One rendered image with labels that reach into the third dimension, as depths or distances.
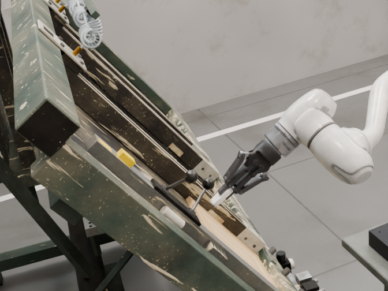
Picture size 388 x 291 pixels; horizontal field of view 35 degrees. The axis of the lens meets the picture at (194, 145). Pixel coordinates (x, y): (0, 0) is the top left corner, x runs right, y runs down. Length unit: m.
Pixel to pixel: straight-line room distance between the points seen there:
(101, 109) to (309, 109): 0.68
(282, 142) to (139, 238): 0.50
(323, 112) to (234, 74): 4.24
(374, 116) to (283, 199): 2.59
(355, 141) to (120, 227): 0.66
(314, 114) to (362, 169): 0.20
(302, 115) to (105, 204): 0.61
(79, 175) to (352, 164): 0.70
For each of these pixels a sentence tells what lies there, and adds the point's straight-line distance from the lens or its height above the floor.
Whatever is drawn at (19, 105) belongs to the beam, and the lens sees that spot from 1.44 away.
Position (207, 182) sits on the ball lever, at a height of 1.45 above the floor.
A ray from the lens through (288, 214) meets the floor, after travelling 4.23.
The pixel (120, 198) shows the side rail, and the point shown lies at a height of 1.65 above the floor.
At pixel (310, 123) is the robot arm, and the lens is 1.71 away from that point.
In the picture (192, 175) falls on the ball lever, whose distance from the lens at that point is 1.70.
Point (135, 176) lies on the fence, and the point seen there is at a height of 1.56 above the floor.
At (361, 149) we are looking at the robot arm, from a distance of 1.69.
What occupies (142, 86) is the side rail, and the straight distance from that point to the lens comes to 3.63.
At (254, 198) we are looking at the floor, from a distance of 4.41.
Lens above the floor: 2.39
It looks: 27 degrees down
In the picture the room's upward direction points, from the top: 9 degrees counter-clockwise
